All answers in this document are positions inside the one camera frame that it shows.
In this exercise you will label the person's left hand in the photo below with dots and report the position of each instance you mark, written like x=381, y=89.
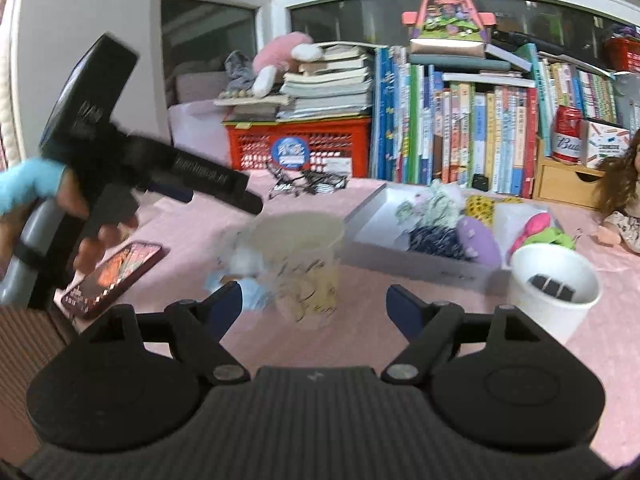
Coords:
x=72, y=195

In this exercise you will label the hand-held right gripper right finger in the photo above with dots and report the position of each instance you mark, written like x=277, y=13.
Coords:
x=402, y=309

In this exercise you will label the dark teal flat book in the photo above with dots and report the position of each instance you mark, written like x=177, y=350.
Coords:
x=460, y=64

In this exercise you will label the light blue fluffy cloth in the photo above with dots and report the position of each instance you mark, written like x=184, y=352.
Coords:
x=250, y=296

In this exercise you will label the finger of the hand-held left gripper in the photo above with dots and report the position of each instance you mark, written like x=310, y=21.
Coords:
x=175, y=194
x=215, y=180

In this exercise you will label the red plastic basket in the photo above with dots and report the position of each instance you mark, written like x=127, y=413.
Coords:
x=625, y=55

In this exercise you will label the small black box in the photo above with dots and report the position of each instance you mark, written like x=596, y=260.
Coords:
x=480, y=182

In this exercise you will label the shallow grey white tray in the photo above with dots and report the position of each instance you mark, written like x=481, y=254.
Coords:
x=380, y=245

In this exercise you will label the pink and green cloth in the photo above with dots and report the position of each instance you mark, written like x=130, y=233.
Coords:
x=542, y=232

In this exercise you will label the red basket with round sticker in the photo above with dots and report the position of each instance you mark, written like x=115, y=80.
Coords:
x=250, y=145

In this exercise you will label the striped frame eyeglasses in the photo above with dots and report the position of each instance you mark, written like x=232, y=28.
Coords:
x=325, y=182

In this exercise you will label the black eyeglasses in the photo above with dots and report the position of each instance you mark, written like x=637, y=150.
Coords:
x=282, y=187

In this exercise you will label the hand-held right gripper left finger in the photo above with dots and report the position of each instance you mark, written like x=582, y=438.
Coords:
x=227, y=306

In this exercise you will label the black clips in cup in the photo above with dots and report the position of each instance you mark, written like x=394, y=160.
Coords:
x=555, y=287

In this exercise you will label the printed cartoon cup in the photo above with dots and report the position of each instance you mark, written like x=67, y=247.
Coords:
x=305, y=275

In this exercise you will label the grey crumpled cloth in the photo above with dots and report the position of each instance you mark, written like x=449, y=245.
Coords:
x=237, y=67

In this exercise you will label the brown haired doll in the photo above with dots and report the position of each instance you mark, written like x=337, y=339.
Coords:
x=622, y=185

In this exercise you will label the white paper cup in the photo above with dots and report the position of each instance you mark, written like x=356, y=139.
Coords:
x=550, y=320

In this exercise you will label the wooden drawer box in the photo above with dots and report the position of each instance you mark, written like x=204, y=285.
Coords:
x=565, y=185

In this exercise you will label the pink triangular toy house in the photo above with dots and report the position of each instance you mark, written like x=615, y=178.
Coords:
x=447, y=5

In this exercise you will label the white blue flat book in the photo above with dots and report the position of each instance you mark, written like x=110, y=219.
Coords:
x=507, y=57

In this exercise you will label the black binder clip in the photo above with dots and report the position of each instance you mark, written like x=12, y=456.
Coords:
x=577, y=236

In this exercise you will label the row of tall children's books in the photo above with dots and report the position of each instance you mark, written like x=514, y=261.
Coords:
x=450, y=130

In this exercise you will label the yellow sequin pouch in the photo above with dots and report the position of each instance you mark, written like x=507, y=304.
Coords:
x=480, y=207

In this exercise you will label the stack of grey paperback books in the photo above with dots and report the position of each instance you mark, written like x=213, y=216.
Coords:
x=325, y=85

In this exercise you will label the red drink can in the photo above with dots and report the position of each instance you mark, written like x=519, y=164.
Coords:
x=567, y=135

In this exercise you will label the pink and white plush toy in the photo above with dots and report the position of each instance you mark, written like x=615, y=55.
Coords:
x=280, y=52

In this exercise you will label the smartphone in red case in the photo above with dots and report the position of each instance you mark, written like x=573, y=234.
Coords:
x=110, y=280

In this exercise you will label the row of thin striped books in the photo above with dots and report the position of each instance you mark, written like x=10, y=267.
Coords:
x=575, y=90

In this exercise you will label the white box with pencil print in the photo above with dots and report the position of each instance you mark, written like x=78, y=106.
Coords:
x=605, y=142

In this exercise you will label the dark blue patterned cloth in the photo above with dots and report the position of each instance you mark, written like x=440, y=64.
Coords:
x=435, y=241

